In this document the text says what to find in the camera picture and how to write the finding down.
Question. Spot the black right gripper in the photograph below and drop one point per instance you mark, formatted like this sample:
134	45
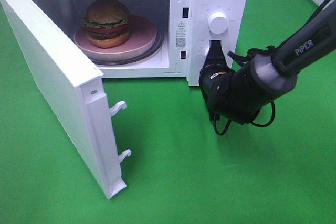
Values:
215	84

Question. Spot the white timer knob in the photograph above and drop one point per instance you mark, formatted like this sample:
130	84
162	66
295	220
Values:
204	53

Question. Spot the pink round plate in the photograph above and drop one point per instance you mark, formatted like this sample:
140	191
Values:
143	34

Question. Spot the burger with lettuce and tomato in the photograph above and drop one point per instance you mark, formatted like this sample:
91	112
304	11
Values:
106	23

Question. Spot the white microwave door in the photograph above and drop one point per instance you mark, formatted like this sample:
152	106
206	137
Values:
72	86

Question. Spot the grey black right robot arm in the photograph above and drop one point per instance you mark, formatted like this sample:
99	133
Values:
266	74

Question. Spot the upper white power knob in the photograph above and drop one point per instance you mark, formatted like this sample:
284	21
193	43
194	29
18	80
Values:
218	22

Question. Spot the glass microwave turntable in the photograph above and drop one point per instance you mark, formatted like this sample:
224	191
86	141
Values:
154	49

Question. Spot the white microwave oven body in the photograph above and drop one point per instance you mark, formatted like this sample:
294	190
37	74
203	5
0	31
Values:
183	23

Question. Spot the green table cloth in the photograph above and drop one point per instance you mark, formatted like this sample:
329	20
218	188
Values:
180	170

